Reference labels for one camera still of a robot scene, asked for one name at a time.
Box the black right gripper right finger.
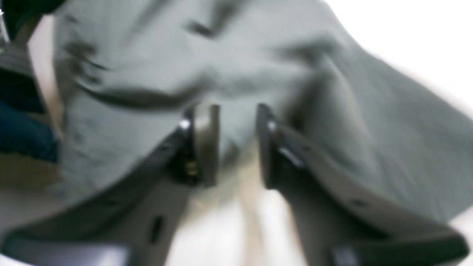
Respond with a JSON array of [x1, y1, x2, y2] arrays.
[[257, 104, 470, 266]]

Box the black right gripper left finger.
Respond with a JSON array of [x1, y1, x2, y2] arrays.
[[1, 104, 220, 266]]

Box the dark grey t-shirt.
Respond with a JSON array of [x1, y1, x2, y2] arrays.
[[52, 0, 472, 222]]

